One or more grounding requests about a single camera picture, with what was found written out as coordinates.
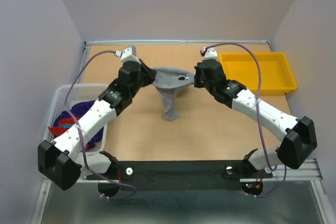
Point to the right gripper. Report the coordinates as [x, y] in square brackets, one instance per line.
[197, 82]

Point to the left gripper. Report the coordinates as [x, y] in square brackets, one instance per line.
[150, 73]

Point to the grey panda towel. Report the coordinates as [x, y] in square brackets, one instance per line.
[170, 82]

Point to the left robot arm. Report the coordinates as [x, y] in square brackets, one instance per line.
[56, 159]

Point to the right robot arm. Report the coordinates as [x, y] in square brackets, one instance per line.
[297, 136]

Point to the purple towel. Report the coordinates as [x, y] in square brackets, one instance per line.
[78, 110]

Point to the yellow plastic tray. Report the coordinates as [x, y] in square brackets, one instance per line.
[276, 74]

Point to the white plastic basket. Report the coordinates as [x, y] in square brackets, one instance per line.
[79, 93]

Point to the red blue patterned towel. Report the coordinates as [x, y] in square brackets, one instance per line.
[63, 126]

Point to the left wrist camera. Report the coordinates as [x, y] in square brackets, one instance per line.
[128, 54]

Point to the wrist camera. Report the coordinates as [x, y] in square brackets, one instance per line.
[128, 54]
[209, 53]

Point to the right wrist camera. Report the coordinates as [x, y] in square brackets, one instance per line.
[209, 53]

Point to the aluminium back rail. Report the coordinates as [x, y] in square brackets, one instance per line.
[172, 42]

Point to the aluminium rail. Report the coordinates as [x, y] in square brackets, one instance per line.
[308, 171]
[172, 42]

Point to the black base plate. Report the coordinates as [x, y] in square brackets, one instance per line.
[183, 175]

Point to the aluminium front rail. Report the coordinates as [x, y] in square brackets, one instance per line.
[308, 171]

